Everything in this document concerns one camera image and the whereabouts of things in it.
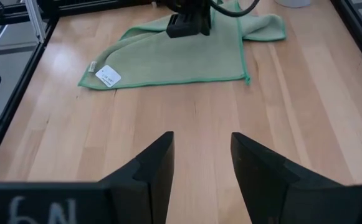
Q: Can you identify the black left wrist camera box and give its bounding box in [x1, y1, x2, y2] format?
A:
[165, 12, 212, 39]

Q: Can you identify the silver aluminium post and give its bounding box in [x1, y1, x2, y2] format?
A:
[24, 0, 46, 44]

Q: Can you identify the black aluminium table frame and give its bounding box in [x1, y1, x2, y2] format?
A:
[0, 0, 362, 183]

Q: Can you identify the black left wrist camera cable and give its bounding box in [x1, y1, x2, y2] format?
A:
[210, 0, 261, 18]

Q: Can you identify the green microfiber towel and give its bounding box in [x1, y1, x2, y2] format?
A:
[77, 0, 287, 91]

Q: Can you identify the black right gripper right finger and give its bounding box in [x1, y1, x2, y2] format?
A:
[230, 132, 362, 224]

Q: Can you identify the snake plant in white pot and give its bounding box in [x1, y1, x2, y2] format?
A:
[274, 0, 312, 9]

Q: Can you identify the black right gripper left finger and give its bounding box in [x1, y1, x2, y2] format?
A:
[99, 131, 175, 224]

